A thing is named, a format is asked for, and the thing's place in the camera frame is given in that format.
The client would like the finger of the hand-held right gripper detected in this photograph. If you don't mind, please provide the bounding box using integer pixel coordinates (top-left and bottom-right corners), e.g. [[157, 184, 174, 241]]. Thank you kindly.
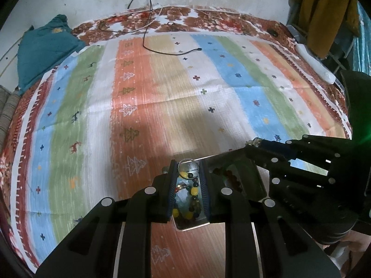
[[246, 146, 334, 206], [256, 134, 343, 164]]

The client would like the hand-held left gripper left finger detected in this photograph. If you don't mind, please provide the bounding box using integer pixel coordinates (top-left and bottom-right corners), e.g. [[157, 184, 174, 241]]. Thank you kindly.
[[35, 159, 178, 278]]

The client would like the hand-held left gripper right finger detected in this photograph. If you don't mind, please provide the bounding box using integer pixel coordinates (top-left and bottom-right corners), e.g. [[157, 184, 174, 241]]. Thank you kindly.
[[198, 160, 342, 278]]

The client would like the multicolour bead bracelet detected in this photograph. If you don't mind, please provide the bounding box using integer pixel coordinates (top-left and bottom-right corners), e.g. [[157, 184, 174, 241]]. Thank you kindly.
[[171, 158, 203, 221]]

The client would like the light blue bead bracelet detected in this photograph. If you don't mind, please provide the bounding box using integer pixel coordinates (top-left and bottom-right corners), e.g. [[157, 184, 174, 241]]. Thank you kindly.
[[175, 184, 192, 209]]

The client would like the brown bead bracelet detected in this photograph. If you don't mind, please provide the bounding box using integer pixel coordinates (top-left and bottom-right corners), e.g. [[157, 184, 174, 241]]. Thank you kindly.
[[211, 166, 243, 193]]

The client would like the person's right hand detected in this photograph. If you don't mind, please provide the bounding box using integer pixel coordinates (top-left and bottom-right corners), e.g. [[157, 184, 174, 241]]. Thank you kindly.
[[345, 231, 371, 253]]

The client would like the striped printed blanket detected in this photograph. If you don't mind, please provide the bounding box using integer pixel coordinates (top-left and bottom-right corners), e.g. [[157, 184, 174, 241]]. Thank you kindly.
[[9, 30, 352, 278]]

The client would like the white elongated object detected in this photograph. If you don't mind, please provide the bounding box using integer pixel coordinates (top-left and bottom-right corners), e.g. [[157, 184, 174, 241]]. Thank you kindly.
[[296, 44, 337, 85]]

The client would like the dark metal rack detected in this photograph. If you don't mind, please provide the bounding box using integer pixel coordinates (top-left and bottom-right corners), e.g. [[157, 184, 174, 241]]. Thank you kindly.
[[286, 23, 356, 77]]

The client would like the turquoise patterned cloth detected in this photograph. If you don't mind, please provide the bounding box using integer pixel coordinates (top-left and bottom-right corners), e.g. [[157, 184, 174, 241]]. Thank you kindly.
[[352, 0, 371, 76]]

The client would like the mustard yellow cloth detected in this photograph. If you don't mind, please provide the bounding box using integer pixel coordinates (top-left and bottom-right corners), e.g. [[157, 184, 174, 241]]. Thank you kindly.
[[290, 0, 360, 60]]

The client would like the brown floral blanket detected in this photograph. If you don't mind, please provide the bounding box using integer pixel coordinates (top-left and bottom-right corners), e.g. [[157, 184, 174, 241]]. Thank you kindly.
[[0, 4, 352, 270]]

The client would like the grey quilted cushion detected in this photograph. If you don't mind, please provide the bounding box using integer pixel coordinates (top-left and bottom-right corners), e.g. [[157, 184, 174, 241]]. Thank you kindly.
[[0, 85, 19, 148]]

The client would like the teal cushion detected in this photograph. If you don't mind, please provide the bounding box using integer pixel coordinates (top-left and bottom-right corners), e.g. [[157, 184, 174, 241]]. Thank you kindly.
[[17, 14, 87, 96]]

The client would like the long black cable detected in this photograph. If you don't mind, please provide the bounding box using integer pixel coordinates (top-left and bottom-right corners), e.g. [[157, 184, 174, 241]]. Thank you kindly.
[[143, 0, 202, 55]]

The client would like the thin white cable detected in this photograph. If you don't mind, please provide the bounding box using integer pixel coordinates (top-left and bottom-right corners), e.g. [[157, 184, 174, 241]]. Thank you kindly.
[[158, 5, 242, 21]]

